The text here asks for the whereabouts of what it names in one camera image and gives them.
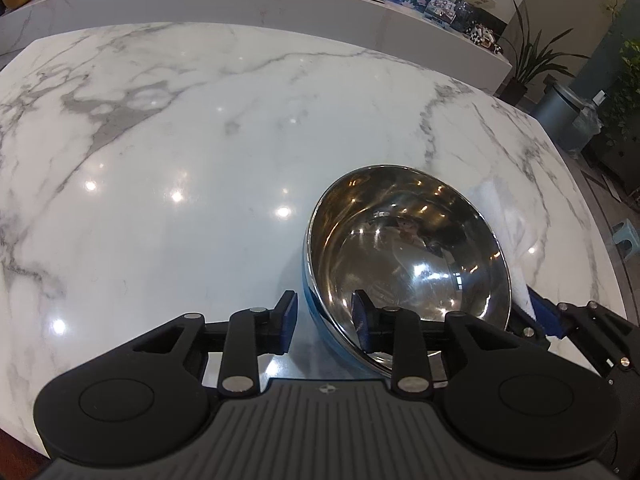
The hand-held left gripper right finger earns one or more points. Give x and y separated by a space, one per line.
362 322

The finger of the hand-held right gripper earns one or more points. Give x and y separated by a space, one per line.
530 332
546 312

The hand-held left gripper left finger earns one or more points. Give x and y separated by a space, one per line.
287 322

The white cloth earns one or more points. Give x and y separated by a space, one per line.
520 245

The blue steel bowl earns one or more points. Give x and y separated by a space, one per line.
400 240

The small blue stool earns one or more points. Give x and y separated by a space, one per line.
627 240

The grey trash bin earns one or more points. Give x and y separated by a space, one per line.
562 115

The clear plastic bag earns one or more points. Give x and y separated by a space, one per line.
587 117

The tall leafy plant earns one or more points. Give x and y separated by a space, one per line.
625 95

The potted long-leaf plant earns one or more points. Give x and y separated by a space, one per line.
530 60

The black and white toy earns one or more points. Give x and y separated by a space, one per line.
485 39

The dark glass jar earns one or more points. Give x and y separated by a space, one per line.
462 16

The photo cube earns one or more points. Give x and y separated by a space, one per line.
441 10

